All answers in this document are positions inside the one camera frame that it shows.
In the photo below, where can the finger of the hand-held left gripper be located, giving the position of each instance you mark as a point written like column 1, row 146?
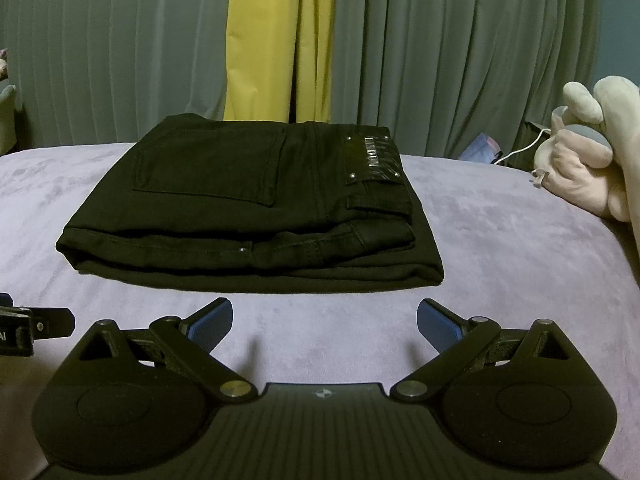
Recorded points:
column 52, row 322

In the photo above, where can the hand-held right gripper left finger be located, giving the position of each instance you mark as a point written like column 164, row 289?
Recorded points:
column 212, row 322

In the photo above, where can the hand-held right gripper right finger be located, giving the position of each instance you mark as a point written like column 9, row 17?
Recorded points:
column 435, row 322

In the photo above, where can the black pants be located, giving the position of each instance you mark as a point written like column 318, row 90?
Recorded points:
column 225, row 240

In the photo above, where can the lavender blanket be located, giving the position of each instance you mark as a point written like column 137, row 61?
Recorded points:
column 500, row 260

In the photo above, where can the blue printed item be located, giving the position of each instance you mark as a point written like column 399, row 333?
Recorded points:
column 480, row 149

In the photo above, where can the cream plush toy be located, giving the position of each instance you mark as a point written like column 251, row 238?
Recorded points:
column 590, row 180

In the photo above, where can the small toy figure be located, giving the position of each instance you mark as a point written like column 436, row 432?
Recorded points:
column 3, row 62

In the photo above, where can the grey-green curtain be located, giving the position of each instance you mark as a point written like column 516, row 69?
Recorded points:
column 450, row 50
column 125, row 50

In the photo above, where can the yellow curtain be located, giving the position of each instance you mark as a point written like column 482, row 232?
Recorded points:
column 265, row 35

